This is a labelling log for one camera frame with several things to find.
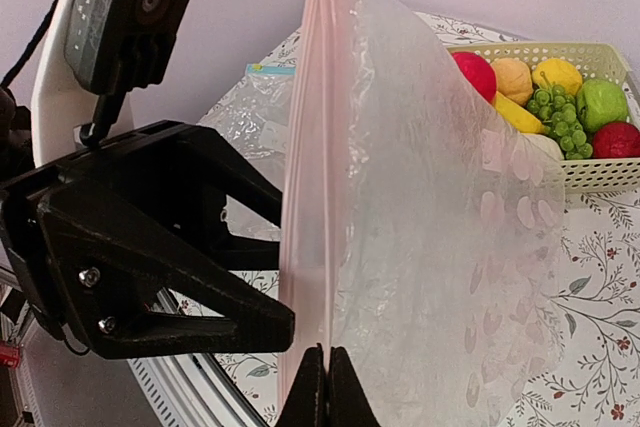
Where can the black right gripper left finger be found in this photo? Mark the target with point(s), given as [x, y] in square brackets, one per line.
[305, 405]

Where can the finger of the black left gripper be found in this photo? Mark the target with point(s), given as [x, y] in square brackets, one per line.
[131, 288]
[182, 177]

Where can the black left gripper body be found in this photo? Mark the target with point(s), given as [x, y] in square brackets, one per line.
[35, 257]

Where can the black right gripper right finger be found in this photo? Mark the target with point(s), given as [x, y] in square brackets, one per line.
[347, 404]

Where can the pink zip top bag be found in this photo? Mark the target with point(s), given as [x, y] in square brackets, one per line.
[420, 231]

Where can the red toy apple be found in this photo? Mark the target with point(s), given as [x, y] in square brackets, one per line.
[478, 73]

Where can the clear plastic bag with label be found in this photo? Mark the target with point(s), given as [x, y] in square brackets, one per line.
[253, 117]

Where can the floral table mat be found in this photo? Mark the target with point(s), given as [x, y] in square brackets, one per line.
[595, 312]

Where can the yellow toy banana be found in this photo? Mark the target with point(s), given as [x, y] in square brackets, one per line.
[517, 116]

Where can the orange toy fruit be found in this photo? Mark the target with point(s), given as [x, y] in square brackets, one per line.
[513, 79]

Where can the green toy grapes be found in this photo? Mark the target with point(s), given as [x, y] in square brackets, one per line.
[556, 109]

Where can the dark red toy fruit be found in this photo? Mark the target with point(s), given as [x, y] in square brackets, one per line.
[616, 140]

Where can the yellow toy lemon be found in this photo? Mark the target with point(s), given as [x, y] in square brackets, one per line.
[556, 71]

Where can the green toy pepper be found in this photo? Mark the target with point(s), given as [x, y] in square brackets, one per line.
[600, 102]

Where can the beige plastic basket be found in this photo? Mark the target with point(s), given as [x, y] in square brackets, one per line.
[574, 95]

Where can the aluminium front rail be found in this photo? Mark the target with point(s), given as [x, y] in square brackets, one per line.
[201, 390]

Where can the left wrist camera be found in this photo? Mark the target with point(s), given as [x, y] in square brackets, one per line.
[95, 53]

